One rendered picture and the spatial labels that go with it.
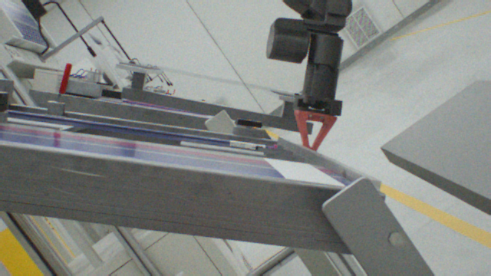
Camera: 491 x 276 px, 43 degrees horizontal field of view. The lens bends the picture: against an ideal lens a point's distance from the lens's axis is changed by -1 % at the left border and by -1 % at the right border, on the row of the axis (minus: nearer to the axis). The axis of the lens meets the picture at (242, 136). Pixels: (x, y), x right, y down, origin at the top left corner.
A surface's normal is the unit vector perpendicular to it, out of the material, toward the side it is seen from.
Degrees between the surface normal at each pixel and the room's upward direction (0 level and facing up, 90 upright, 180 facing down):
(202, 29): 90
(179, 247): 90
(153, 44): 90
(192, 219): 90
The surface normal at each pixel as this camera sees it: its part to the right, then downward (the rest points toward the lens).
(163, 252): 0.08, 0.07
